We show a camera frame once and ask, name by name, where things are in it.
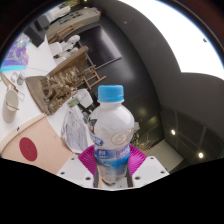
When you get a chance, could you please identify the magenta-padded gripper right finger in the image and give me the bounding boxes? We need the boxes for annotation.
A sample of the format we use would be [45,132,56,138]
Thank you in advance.
[125,144,171,188]

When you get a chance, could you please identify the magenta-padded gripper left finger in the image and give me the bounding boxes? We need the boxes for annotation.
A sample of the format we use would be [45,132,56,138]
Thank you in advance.
[55,144,99,190]

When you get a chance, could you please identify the blue-capped white drink bottle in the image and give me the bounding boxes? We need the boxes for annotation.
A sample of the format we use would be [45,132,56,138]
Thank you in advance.
[87,84,136,185]

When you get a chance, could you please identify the grey printed newspaper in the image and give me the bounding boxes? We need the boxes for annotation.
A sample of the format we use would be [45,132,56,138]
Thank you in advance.
[60,104,90,155]

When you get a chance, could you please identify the ceiling spotlights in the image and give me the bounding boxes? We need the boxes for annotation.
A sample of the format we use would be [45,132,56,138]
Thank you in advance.
[170,129,205,159]

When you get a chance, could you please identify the flat round red coaster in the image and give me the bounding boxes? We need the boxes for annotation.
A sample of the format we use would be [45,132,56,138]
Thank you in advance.
[18,136,39,162]

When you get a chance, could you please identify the green labelled bottle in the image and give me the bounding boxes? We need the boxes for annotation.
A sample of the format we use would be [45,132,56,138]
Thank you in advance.
[68,97,81,108]

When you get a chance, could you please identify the white plastic chair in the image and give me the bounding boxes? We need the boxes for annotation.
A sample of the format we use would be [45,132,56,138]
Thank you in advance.
[48,42,64,58]
[74,88,94,109]
[53,56,69,67]

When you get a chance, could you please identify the brown wooden sculpture on base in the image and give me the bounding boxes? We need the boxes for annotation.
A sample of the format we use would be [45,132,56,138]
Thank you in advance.
[25,45,91,116]

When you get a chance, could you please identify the wooden paintbrush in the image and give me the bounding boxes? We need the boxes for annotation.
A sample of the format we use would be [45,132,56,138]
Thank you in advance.
[4,100,20,111]

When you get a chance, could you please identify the small wooden easel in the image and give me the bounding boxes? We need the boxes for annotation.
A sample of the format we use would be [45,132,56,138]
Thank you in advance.
[78,64,108,91]

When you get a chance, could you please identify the small white-lidded jar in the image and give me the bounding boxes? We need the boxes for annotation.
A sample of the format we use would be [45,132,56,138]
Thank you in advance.
[16,72,28,86]

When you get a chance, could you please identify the white tape roll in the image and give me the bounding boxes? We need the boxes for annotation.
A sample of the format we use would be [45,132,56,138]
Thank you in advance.
[10,72,19,84]

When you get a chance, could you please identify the small white plaster bust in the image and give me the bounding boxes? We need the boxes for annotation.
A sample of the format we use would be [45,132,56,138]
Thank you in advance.
[64,46,80,56]

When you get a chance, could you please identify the large white plaster bust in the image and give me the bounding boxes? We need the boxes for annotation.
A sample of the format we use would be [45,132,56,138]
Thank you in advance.
[64,34,82,48]

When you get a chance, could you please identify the tall wooden easel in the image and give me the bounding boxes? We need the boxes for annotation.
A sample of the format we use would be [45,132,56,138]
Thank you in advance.
[48,22,84,44]

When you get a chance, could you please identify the long ceiling light panel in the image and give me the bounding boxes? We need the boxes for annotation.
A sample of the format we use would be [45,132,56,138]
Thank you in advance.
[118,0,224,81]

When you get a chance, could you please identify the black flat box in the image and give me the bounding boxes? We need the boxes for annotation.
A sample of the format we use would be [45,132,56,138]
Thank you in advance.
[35,14,51,31]
[23,24,46,48]

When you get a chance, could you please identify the black wall screen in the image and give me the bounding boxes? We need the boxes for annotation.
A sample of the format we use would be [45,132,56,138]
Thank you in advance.
[77,25,123,72]

